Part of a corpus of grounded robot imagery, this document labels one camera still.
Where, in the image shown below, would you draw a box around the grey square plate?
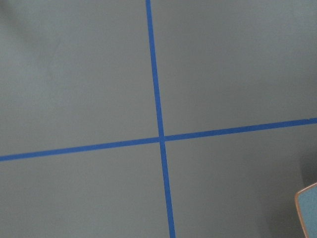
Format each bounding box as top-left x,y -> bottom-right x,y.
295,183 -> 317,238

